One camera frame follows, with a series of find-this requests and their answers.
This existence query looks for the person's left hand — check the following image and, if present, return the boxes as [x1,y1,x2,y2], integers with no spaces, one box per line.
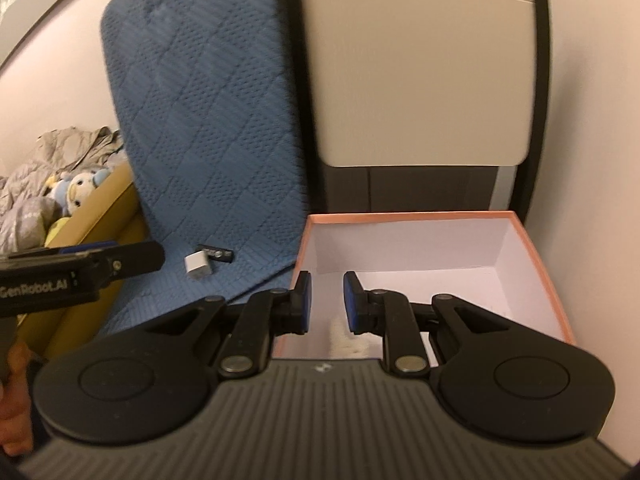
[0,344,40,457]

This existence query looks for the large white charger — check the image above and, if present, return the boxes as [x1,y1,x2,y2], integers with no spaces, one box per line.
[184,252,215,282]

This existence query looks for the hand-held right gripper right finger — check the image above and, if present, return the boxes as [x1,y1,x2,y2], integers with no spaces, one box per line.
[342,270,507,377]

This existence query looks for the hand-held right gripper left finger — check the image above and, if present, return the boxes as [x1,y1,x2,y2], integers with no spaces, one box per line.
[142,270,314,378]

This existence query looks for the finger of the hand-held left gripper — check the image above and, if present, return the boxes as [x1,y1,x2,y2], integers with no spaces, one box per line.
[95,240,166,282]
[59,241,115,253]

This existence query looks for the pink cardboard box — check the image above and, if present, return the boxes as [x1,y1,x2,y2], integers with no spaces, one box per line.
[272,211,577,361]

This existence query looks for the white fluffy hair claw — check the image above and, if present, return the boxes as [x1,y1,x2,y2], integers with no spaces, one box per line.
[327,317,383,359]

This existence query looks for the blue quilted seat cushion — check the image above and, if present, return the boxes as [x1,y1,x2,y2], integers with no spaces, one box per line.
[100,0,312,342]

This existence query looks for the blue penguin plush toy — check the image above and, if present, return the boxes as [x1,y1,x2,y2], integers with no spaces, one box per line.
[42,167,111,216]

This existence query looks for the wooden bed frame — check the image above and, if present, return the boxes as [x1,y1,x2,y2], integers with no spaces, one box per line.
[20,160,151,361]

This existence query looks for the red and black small gadget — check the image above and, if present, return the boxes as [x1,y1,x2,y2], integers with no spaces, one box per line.
[196,243,234,264]

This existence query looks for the beige folding chair back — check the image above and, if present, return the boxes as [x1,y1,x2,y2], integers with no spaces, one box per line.
[280,0,551,222]

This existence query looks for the grey patterned blanket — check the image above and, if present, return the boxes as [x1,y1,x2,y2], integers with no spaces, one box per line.
[0,126,126,256]

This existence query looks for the yellow plush toy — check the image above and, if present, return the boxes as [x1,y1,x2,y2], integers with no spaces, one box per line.
[45,216,73,248]

